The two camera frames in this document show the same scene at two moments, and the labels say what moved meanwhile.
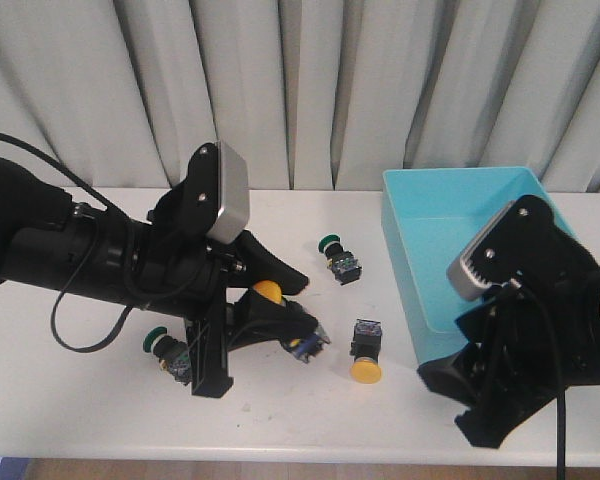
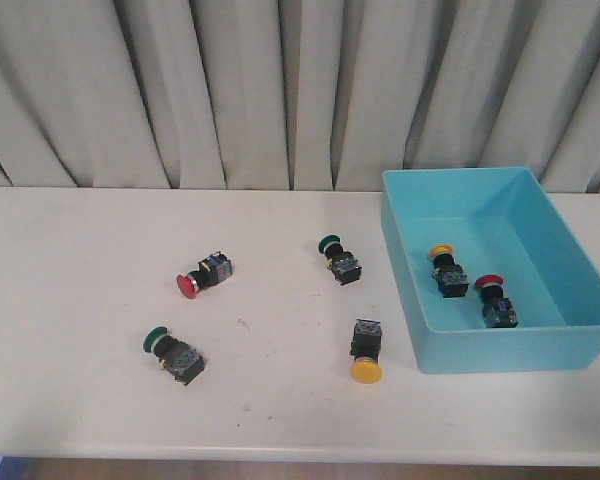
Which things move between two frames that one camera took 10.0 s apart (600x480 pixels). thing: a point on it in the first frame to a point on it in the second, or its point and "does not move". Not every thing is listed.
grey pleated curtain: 322,94 does not move
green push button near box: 343,264 does not move
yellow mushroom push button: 306,347 to 449,275
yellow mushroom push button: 366,367 does not move
